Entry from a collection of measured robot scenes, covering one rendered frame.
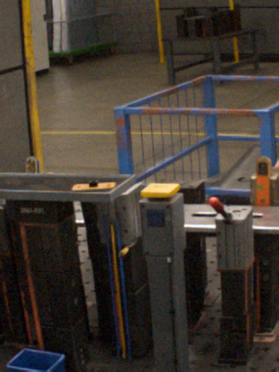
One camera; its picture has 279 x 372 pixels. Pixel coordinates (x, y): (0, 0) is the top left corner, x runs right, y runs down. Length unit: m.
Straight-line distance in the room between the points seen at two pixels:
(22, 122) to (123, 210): 3.91
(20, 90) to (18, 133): 0.30
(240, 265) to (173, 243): 0.21
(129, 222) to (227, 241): 0.22
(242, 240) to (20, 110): 4.02
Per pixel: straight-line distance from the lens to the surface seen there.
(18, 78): 5.57
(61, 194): 1.58
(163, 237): 1.56
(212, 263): 2.46
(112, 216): 1.76
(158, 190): 1.54
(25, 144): 5.65
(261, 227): 1.79
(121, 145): 3.93
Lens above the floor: 1.56
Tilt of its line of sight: 15 degrees down
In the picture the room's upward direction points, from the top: 5 degrees counter-clockwise
